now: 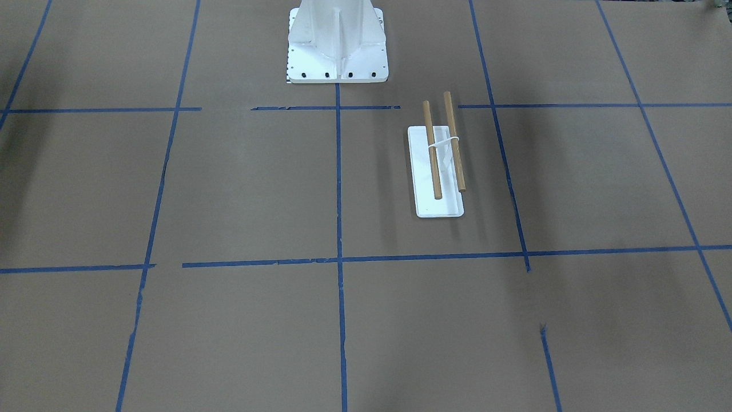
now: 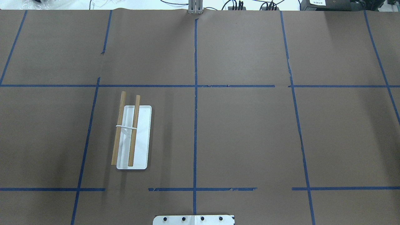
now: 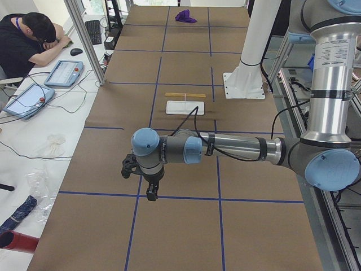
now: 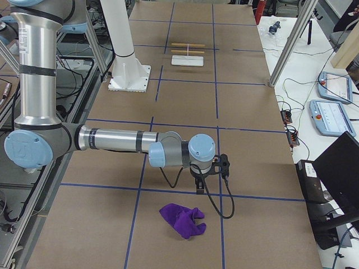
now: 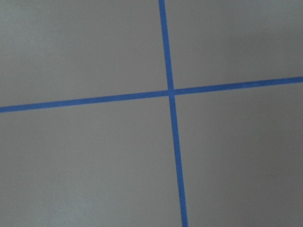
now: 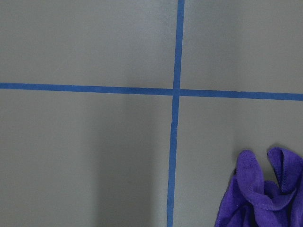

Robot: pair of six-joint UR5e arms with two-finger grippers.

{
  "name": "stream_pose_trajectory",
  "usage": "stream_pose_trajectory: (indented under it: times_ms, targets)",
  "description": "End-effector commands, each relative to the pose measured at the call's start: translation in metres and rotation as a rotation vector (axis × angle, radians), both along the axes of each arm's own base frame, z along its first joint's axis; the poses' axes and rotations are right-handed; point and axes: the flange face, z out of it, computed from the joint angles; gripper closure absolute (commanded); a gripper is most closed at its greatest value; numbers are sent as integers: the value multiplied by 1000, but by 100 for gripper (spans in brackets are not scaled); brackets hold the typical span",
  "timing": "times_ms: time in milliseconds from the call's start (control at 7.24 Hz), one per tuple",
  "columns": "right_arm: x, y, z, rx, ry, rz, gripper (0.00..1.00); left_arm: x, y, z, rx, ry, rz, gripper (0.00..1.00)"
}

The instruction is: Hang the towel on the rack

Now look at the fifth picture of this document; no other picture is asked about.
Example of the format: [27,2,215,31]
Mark blue tape grid lines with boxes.
[0,0,303,227]

